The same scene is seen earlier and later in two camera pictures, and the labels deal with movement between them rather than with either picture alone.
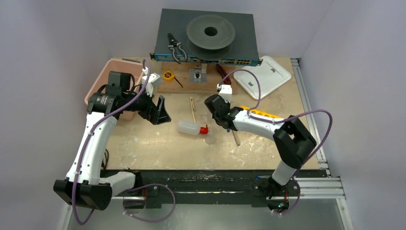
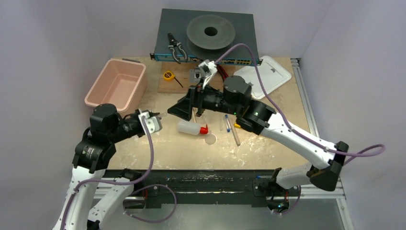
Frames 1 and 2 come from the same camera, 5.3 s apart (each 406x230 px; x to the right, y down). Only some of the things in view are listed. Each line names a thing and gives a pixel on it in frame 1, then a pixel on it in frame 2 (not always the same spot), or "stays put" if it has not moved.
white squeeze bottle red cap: x=191 y=128 stays put
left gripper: x=155 y=114 → x=136 y=114
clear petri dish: x=210 y=140 stays put
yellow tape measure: x=169 y=75 stays put
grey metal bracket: x=199 y=74 stays put
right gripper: x=216 y=110 → x=194 y=101
